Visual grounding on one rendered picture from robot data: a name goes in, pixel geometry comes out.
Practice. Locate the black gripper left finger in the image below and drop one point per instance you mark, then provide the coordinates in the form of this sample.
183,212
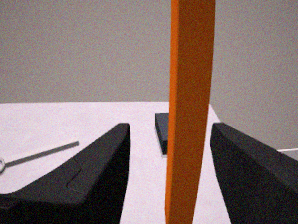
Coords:
89,189

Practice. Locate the black rectangular block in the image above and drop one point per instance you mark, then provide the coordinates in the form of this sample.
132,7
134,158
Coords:
162,126

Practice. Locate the orange handle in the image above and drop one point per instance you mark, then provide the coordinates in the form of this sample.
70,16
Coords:
190,73

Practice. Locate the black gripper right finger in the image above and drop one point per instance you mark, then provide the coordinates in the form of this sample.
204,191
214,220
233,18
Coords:
259,184

